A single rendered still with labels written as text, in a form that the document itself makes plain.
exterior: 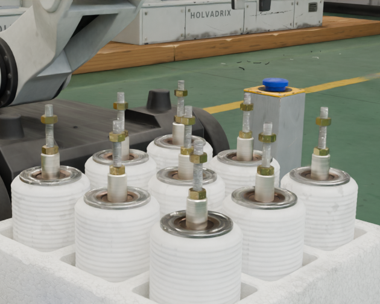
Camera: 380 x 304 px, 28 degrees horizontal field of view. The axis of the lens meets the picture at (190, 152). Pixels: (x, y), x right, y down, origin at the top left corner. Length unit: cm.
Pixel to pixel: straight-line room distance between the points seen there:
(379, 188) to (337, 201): 87
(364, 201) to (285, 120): 56
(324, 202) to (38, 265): 34
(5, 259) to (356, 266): 41
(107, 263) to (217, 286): 14
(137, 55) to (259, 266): 263
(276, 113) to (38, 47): 49
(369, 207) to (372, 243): 70
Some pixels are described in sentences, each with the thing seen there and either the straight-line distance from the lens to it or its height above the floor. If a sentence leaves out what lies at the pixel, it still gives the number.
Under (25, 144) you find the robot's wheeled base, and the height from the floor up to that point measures 21.
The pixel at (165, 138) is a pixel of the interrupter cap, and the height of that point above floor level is 25.
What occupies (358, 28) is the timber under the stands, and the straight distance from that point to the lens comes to 488.
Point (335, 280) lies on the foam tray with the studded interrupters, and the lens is 89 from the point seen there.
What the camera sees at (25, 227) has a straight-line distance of 93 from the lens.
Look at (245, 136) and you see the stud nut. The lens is 101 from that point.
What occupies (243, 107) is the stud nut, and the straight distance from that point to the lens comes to 100.
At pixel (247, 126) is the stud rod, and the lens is 101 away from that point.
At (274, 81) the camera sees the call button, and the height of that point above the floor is 33.
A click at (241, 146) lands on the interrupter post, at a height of 27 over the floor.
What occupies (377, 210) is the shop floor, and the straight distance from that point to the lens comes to 164.
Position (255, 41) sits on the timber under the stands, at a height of 5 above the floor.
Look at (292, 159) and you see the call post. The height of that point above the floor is 21.
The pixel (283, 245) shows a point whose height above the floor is 21.
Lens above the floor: 53
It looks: 15 degrees down
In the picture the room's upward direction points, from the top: 1 degrees clockwise
